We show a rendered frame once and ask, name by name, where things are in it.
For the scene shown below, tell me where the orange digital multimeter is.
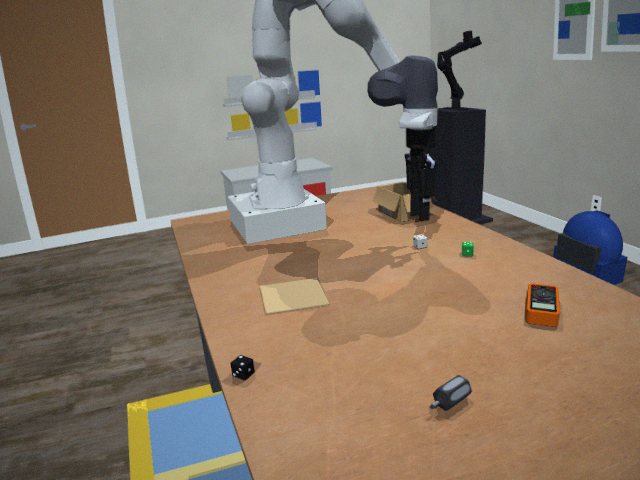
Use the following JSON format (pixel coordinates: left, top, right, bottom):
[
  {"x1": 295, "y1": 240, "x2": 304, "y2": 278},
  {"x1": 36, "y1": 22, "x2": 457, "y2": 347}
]
[{"x1": 525, "y1": 283, "x2": 560, "y2": 327}]

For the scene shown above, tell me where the green die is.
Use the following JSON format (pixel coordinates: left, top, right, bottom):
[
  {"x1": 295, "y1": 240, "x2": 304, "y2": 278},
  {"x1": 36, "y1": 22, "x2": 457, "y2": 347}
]
[{"x1": 462, "y1": 242, "x2": 474, "y2": 256}]

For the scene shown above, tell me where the beige square mat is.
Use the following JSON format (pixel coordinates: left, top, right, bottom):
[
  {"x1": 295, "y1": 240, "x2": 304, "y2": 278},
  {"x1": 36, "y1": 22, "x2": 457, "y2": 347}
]
[{"x1": 260, "y1": 278, "x2": 330, "y2": 315}]

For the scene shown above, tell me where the white die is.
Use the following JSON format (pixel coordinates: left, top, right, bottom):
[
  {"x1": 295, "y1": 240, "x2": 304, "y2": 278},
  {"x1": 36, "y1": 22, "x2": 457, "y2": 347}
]
[{"x1": 413, "y1": 235, "x2": 427, "y2": 249}]

